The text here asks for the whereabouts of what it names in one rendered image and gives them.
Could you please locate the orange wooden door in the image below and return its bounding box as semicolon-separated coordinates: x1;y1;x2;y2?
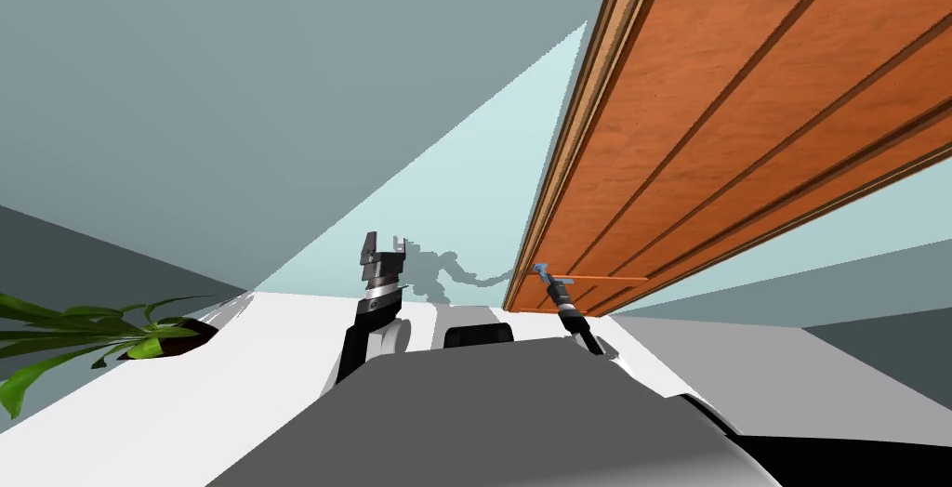
509;0;952;318

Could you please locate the orange bar door handle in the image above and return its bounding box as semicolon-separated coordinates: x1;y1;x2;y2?
536;273;649;283

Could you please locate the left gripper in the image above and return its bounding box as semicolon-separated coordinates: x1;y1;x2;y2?
360;230;408;291

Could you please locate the green potted plant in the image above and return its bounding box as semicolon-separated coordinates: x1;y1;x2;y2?
0;292;220;422

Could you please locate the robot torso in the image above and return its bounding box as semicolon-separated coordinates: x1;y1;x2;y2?
205;322;784;487

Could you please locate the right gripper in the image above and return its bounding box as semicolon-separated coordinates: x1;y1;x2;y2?
531;263;576;309

